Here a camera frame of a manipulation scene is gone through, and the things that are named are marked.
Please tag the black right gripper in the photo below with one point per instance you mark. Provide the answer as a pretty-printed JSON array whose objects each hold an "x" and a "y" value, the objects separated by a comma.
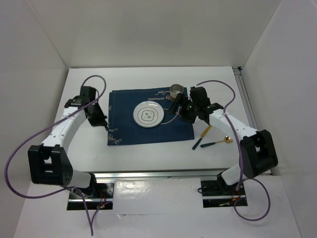
[{"x": 181, "y": 98}]

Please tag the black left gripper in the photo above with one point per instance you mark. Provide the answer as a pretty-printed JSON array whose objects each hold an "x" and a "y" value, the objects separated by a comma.
[{"x": 100, "y": 121}]

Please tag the white and brown cup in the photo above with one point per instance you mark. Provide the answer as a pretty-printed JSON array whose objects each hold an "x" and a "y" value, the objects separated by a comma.
[{"x": 174, "y": 90}]

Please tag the blue fish placemat cloth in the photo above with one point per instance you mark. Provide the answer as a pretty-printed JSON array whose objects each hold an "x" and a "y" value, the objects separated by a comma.
[{"x": 124, "y": 131}]

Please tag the white plate green rim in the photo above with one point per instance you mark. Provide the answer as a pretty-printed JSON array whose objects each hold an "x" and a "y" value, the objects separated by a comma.
[{"x": 148, "y": 114}]

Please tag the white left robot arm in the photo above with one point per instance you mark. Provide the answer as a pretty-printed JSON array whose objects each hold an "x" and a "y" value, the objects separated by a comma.
[{"x": 49, "y": 162}]

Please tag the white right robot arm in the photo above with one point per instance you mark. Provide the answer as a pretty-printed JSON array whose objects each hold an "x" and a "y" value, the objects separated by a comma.
[{"x": 256, "y": 148}]

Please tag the gold knife green handle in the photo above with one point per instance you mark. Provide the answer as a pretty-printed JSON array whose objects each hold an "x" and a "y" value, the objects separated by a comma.
[{"x": 201, "y": 137}]

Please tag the gold spoon green handle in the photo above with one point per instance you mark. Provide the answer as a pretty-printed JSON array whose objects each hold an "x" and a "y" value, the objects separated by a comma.
[{"x": 226, "y": 139}]

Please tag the aluminium table rail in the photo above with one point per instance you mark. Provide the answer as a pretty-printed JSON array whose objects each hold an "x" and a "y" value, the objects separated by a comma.
[{"x": 159, "y": 174}]

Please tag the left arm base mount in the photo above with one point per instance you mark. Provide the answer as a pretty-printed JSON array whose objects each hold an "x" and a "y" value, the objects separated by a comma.
[{"x": 100, "y": 198}]

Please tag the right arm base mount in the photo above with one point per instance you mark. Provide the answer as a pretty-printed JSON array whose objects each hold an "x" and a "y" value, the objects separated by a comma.
[{"x": 215, "y": 197}]

